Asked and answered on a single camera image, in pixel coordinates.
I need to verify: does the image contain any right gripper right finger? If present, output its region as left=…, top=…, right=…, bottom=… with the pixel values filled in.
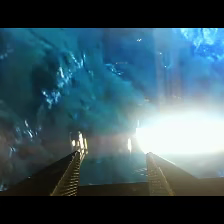
left=145, top=151, right=224, bottom=197

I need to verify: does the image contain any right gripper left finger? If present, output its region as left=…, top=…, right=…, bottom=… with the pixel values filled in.
left=0, top=150, right=86, bottom=197

